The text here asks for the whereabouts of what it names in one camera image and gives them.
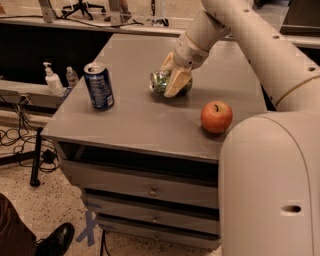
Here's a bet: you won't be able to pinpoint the black chair base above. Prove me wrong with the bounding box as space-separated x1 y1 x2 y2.
61 0 106 20

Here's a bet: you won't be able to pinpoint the white pump bottle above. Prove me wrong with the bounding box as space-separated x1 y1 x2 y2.
43 62 63 96

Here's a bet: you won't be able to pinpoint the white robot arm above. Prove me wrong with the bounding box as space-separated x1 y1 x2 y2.
162 0 320 256

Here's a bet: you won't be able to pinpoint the middle drawer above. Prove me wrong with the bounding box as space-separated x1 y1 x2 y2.
81 193 220 234

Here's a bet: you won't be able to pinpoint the red apple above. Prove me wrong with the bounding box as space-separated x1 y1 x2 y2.
200 101 233 134

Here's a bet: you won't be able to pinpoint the blue tape cross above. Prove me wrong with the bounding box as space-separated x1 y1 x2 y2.
76 209 101 248

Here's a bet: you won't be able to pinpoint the bottom drawer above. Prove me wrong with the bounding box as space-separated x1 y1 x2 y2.
96 216 220 250

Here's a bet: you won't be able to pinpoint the blue soda can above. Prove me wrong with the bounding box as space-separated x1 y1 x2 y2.
84 62 114 110

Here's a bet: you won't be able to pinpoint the grey drawer cabinet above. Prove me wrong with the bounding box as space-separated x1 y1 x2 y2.
41 33 268 251

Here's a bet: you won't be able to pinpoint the top drawer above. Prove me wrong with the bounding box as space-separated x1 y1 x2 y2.
61 160 218 208

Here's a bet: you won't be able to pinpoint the green soda can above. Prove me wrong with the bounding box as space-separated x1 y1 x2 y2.
149 70 193 97

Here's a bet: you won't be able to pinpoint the drawer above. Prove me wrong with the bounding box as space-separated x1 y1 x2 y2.
61 160 218 208
96 216 220 250
81 193 220 234

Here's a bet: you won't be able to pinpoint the black stand leg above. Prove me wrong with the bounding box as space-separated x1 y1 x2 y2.
0 127 44 188

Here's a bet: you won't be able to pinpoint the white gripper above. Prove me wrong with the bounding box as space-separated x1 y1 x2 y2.
161 33 209 98

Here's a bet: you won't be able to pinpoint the black leather shoe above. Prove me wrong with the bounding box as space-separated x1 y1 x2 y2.
34 222 75 256

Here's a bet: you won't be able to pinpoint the clear plastic bottle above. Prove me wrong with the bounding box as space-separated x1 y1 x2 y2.
66 66 79 88

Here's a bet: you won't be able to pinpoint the brown trouser leg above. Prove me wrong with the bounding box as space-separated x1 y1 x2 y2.
0 194 36 256

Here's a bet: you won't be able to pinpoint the black floor cables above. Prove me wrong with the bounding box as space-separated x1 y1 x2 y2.
0 94 60 174

